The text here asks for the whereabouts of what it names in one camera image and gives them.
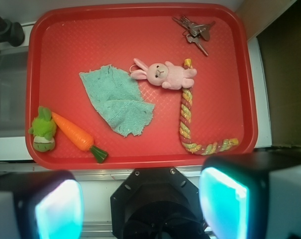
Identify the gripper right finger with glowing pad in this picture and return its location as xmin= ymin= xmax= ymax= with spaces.
xmin=199 ymin=151 xmax=301 ymax=239

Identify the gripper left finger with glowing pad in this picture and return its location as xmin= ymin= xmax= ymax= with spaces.
xmin=0 ymin=171 xmax=84 ymax=239

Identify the silver key bunch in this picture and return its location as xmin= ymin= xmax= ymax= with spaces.
xmin=172 ymin=15 xmax=215 ymax=56

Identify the green plush toy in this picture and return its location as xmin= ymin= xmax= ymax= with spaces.
xmin=28 ymin=106 xmax=57 ymax=152

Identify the orange plastic carrot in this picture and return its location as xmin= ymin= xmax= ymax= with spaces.
xmin=52 ymin=112 xmax=108 ymax=163

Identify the teal terry cloth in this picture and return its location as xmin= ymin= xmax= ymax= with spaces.
xmin=79 ymin=65 xmax=155 ymax=137

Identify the red plastic tray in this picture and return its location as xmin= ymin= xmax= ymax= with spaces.
xmin=25 ymin=3 xmax=258 ymax=170

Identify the grey toy sink basin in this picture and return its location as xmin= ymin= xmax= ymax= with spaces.
xmin=0 ymin=47 xmax=28 ymax=137

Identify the pink plush bunny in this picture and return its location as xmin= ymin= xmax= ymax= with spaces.
xmin=129 ymin=58 xmax=197 ymax=90

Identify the brown cardboard panel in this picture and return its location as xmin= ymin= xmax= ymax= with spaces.
xmin=236 ymin=0 xmax=301 ymax=147

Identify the grey toy faucet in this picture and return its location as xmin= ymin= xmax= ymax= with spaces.
xmin=0 ymin=17 xmax=25 ymax=47

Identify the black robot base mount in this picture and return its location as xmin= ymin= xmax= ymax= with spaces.
xmin=110 ymin=168 xmax=209 ymax=239

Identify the multicolour twisted rope toy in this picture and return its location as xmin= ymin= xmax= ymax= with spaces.
xmin=178 ymin=58 xmax=240 ymax=156

